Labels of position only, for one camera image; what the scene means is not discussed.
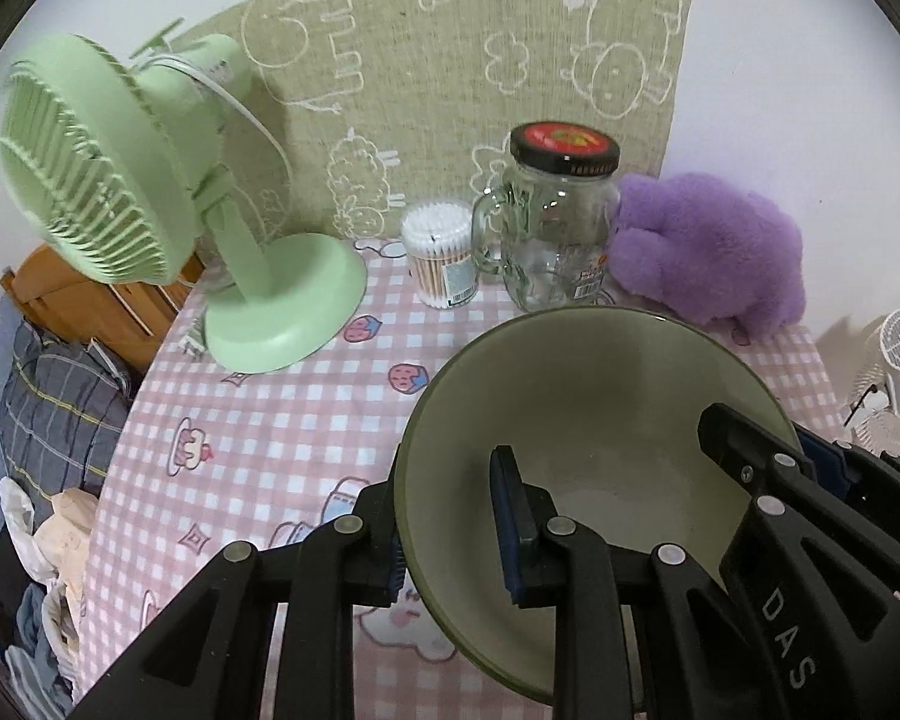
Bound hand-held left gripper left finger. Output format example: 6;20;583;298
67;457;410;720

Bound white cloth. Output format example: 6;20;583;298
0;476;42;578

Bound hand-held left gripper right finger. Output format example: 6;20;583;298
490;445;775;720

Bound black fan cable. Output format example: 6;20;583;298
840;382;882;428

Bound green desk fan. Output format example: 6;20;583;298
0;34;368;374

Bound white fan power cable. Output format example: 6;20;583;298
129;45;290;359

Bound blue plaid pillow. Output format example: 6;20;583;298
0;319;132;500

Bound glass jar with dark lid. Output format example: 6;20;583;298
471;121;622;314

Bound purple plush toy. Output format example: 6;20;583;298
606;172;806;346

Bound cream cloth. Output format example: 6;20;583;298
34;487;98;586

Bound pink checked tablecloth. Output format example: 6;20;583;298
75;236;841;720

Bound wooden bed headboard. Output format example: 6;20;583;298
4;244;203;372

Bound bowl with grey floral print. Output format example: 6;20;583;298
392;306;800;707

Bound dark cloth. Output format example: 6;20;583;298
0;529;27;608

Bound green printed wall mat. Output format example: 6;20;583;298
131;0;695;241

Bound cotton swab container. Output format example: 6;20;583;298
400;202;482;310

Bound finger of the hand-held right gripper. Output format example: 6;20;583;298
795;424;900;533
696;403;820;502

